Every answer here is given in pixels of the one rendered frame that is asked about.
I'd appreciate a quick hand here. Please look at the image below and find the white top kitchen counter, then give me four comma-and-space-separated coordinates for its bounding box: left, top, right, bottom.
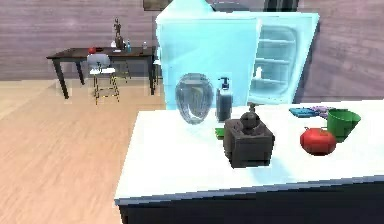
114, 99, 384, 224

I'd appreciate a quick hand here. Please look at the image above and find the green cup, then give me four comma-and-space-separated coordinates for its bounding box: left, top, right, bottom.
326, 108, 362, 144

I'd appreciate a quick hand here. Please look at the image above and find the clear glass vase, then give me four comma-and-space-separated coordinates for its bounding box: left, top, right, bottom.
174, 72, 215, 126

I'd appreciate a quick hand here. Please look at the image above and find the grey soap dispenser bottle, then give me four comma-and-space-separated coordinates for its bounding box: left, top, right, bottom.
215, 77, 233, 123

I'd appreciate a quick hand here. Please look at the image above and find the pale blue fridge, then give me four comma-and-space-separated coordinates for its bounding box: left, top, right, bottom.
155, 0, 321, 111

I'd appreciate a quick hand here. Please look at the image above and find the dark grey box with ball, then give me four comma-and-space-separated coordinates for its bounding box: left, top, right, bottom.
223, 103, 276, 169

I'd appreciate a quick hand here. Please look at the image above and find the white chair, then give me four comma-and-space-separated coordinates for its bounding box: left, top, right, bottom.
86, 53, 121, 106

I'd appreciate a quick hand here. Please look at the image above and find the dark statuette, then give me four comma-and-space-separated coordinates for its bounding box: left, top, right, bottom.
113, 17, 126, 50

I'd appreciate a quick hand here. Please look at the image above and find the blue flat sponge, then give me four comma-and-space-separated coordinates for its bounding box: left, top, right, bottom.
288, 107, 321, 119

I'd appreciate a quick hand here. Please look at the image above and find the purple cloth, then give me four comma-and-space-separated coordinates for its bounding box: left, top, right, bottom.
309, 105, 336, 119

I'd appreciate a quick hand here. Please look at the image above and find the red apple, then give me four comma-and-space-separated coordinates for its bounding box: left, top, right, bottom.
299, 126, 337, 157

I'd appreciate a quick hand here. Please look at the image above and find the dark wooden table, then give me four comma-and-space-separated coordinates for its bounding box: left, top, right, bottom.
45, 46, 158, 100

